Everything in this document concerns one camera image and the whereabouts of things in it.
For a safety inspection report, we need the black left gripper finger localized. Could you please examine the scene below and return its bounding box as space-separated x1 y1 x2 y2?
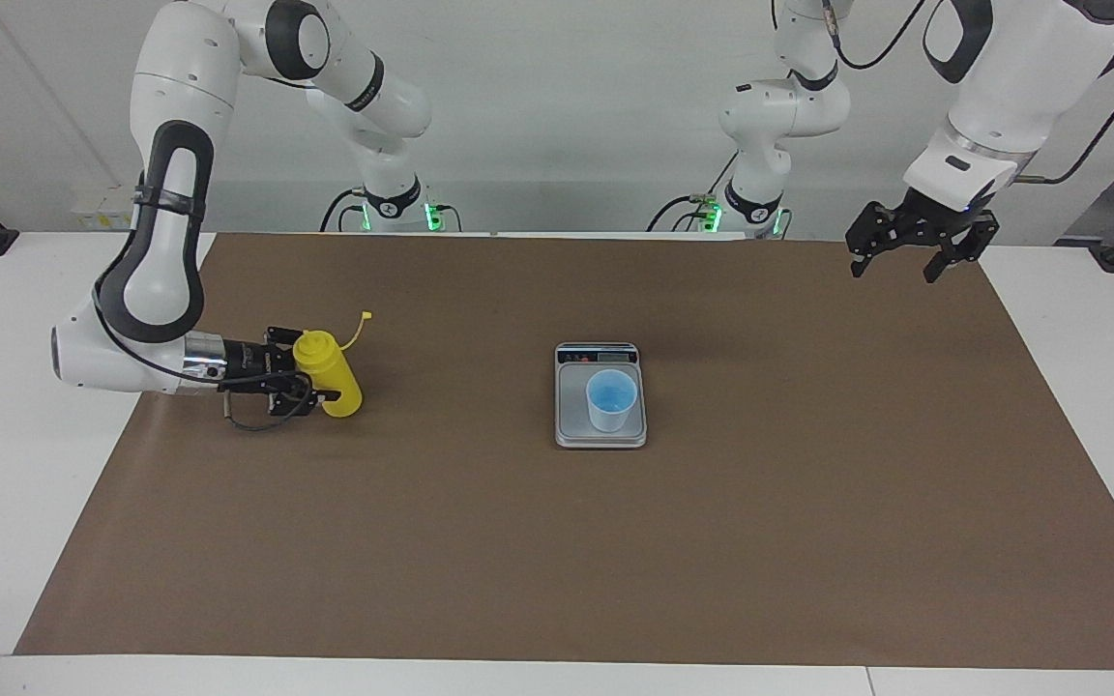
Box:
923 215 1001 283
845 201 906 279

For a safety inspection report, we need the yellow squeeze bottle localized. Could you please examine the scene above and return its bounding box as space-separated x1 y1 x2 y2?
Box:
292 309 373 419

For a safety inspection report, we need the light blue plastic cup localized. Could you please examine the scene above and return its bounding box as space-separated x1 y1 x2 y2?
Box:
585 368 639 434

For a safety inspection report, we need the silver digital kitchen scale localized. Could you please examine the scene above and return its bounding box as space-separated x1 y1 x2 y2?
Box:
553 341 649 450

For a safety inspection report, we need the brown paper table mat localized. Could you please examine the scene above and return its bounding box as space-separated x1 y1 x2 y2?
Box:
14 232 1114 670

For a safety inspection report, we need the black right arm gripper cable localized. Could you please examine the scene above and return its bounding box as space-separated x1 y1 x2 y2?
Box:
93 174 316 432

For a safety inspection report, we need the black arm gripper cable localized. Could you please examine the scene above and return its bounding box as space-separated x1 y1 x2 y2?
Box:
823 0 1114 185
93 174 316 432

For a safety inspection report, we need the black left arm gripper cable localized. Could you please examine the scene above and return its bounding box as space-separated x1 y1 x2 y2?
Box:
823 0 1114 185

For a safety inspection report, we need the white wall socket box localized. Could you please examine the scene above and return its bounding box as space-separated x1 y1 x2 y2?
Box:
72 184 163 231

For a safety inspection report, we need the black left base cable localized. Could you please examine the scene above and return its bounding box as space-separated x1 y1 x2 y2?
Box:
647 193 713 233

